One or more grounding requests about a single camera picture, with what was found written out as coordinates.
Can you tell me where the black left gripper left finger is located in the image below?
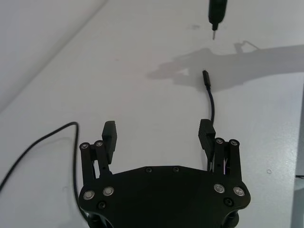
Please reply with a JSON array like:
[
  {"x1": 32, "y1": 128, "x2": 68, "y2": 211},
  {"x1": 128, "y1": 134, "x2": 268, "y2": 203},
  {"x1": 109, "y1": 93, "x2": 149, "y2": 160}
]
[{"x1": 80, "y1": 120, "x2": 117, "y2": 184}]

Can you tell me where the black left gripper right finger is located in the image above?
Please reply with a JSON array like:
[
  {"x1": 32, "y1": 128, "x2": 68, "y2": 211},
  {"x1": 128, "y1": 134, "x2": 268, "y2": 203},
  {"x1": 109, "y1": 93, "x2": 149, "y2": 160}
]
[{"x1": 198, "y1": 119, "x2": 244, "y2": 184}]

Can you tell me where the black corded tool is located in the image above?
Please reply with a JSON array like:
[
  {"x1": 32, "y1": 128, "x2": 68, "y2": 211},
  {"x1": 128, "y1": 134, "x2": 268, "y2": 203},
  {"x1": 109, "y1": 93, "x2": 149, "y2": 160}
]
[{"x1": 208, "y1": 0, "x2": 229, "y2": 40}]

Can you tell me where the thin black cable with plug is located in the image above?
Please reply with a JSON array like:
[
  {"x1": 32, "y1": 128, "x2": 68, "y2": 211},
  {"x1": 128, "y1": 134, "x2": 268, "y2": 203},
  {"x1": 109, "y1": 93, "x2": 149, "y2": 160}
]
[{"x1": 202, "y1": 69, "x2": 215, "y2": 171}]

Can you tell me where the thin black looping cable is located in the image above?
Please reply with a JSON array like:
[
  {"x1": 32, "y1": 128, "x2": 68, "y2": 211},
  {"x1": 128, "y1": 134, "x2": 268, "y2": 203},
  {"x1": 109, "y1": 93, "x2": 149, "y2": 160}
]
[{"x1": 0, "y1": 122, "x2": 90, "y2": 214}]

